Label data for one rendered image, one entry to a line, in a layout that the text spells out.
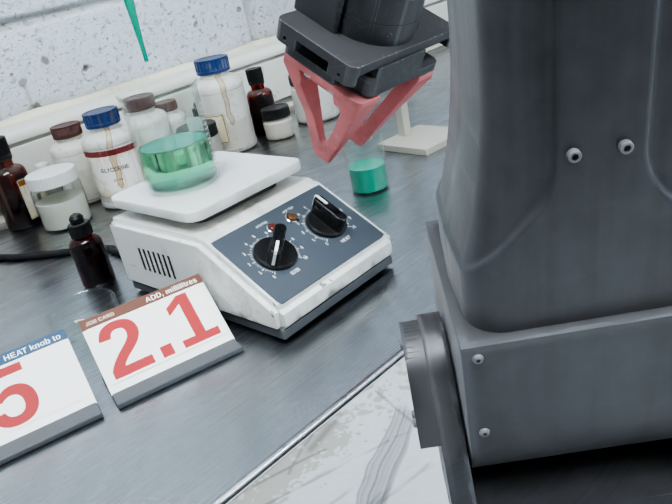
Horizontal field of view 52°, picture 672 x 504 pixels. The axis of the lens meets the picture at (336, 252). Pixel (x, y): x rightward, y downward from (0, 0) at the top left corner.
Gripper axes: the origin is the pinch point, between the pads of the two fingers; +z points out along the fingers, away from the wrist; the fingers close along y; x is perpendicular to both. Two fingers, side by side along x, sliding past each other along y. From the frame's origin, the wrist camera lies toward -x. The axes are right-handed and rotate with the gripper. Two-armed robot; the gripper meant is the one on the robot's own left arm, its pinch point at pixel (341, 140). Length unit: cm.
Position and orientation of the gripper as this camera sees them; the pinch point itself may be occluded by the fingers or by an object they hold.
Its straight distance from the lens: 49.3
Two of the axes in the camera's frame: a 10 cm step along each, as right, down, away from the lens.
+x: 7.1, 5.9, -3.8
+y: -6.7, 4.3, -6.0
